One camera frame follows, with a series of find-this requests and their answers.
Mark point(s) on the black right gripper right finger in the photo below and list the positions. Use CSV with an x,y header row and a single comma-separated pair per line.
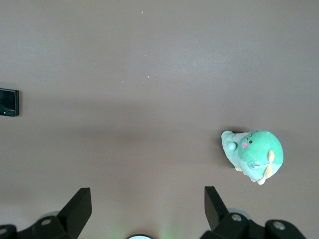
x,y
219,221

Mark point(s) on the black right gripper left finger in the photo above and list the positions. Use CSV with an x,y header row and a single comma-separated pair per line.
x,y
69,219

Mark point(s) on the black flip phone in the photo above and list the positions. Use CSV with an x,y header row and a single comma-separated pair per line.
x,y
8,102

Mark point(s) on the green dinosaur plush toy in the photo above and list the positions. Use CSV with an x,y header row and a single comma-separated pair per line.
x,y
256,154

